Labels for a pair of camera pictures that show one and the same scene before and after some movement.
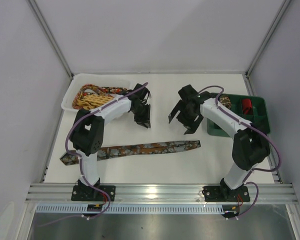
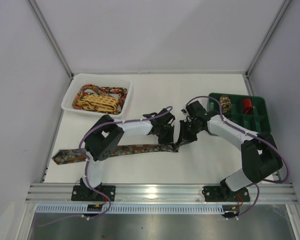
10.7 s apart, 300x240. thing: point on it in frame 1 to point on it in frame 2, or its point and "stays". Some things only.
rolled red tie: [247, 106] stays
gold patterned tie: [89, 101] stays
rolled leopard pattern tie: [225, 100] stays
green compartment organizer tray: [253, 109] stays
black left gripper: [142, 113] to [166, 135]
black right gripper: [185, 118] to [186, 129]
